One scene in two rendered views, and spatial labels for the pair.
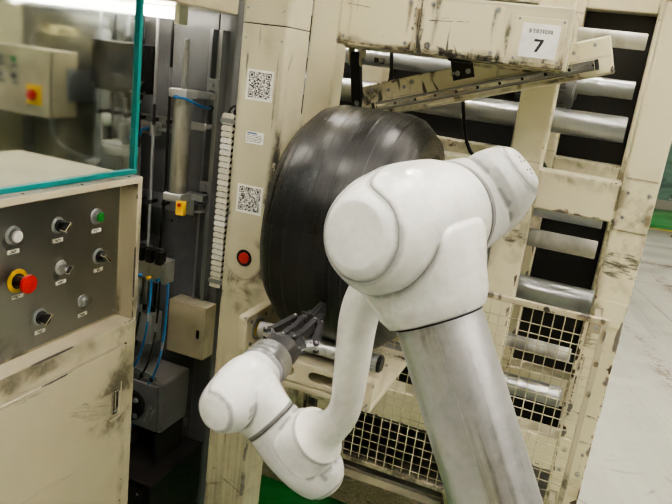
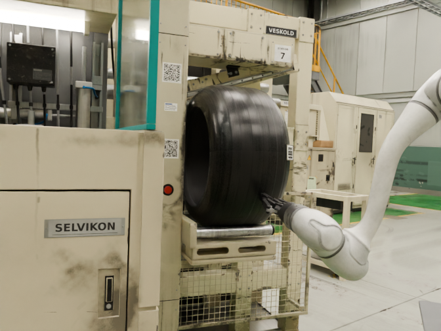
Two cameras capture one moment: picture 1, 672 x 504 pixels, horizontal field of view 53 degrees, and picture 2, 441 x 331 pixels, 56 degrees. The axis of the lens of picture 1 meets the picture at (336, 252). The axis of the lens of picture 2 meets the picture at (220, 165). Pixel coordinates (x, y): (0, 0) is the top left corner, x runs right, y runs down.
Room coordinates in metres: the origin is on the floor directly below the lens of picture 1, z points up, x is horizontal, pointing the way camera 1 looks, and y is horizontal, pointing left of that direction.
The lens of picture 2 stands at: (0.35, 1.16, 1.25)
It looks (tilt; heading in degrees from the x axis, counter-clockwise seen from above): 3 degrees down; 319
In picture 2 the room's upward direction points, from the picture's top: 2 degrees clockwise
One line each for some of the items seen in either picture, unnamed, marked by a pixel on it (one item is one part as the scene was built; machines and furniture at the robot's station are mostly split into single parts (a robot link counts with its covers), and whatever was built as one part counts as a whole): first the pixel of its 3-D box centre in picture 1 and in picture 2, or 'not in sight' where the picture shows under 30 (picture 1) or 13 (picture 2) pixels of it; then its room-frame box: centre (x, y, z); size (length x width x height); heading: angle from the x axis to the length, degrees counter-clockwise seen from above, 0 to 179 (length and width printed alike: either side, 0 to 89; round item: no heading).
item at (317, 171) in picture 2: not in sight; (303, 185); (4.53, -4.31, 0.62); 0.91 x 0.58 x 1.25; 87
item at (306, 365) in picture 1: (312, 368); (231, 247); (1.56, 0.02, 0.84); 0.36 x 0.09 x 0.06; 69
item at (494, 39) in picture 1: (457, 31); (229, 50); (1.92, -0.25, 1.71); 0.61 x 0.25 x 0.15; 69
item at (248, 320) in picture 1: (278, 311); (180, 225); (1.75, 0.14, 0.90); 0.40 x 0.03 x 0.10; 159
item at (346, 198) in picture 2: not in sight; (331, 231); (2.76, -2.49, 0.40); 0.60 x 0.35 x 0.80; 177
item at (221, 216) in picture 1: (227, 202); not in sight; (1.76, 0.31, 1.19); 0.05 x 0.04 x 0.48; 159
